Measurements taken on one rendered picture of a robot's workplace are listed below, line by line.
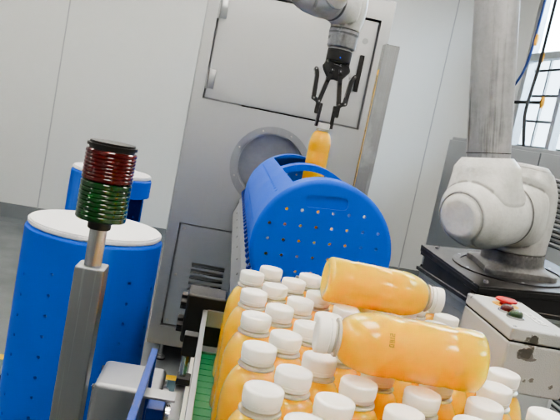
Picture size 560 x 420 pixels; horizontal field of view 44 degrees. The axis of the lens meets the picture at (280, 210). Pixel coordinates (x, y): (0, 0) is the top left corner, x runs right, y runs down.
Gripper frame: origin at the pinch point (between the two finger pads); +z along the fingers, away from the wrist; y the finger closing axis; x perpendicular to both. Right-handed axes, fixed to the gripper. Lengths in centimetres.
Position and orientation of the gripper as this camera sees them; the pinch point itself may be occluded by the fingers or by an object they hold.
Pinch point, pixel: (325, 116)
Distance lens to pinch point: 213.6
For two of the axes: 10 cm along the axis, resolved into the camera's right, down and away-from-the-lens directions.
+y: -9.8, -2.0, -0.9
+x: 0.6, 1.3, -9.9
